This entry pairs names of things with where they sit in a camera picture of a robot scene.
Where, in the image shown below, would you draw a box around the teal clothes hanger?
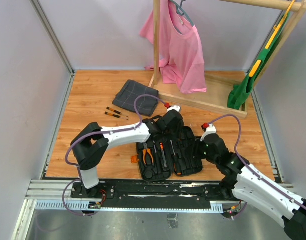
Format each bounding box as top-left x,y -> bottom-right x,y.
168,0 -> 195,36

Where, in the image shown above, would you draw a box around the black handled nut driver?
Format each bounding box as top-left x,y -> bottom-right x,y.
170,140 -> 182,176

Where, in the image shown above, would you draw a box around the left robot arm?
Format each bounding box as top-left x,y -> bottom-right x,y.
65,108 -> 184,198

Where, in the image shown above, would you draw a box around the yellow clothes hanger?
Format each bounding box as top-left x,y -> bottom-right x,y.
248,0 -> 296,78

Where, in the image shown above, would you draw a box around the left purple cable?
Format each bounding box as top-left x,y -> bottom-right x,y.
62,94 -> 166,216

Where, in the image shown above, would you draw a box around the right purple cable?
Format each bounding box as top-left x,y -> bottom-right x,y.
207,114 -> 306,221

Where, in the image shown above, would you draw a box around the black plastic tool case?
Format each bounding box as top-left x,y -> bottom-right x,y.
131,126 -> 203,183

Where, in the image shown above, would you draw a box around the green garment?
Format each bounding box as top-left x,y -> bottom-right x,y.
227,12 -> 290,110

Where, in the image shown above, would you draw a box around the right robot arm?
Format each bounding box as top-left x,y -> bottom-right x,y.
200,133 -> 306,240

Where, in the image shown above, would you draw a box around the grey folded cloth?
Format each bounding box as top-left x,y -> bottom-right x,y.
112,79 -> 159,117

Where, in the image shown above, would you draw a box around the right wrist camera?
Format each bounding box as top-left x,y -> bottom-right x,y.
200,124 -> 217,142

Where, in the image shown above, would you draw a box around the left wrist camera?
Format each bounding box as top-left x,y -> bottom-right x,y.
166,105 -> 181,113

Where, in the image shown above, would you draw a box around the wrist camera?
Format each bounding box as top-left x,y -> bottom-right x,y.
166,105 -> 181,113
200,124 -> 217,142

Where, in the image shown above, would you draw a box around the pink t-shirt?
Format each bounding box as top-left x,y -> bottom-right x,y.
139,0 -> 208,95

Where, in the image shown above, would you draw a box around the orange utility knife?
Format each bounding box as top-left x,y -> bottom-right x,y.
160,142 -> 167,168

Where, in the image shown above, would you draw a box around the orange handled pliers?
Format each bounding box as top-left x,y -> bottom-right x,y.
142,142 -> 154,166

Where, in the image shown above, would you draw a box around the claw hammer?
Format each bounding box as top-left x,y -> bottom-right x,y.
153,141 -> 157,154

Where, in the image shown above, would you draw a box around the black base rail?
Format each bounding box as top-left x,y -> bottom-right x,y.
70,179 -> 239,211

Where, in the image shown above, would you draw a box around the purple cable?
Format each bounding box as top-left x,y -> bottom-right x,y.
62,94 -> 166,216
207,114 -> 306,221

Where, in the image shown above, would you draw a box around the small black screwdriver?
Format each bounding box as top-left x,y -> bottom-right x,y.
104,112 -> 129,120
106,107 -> 129,118

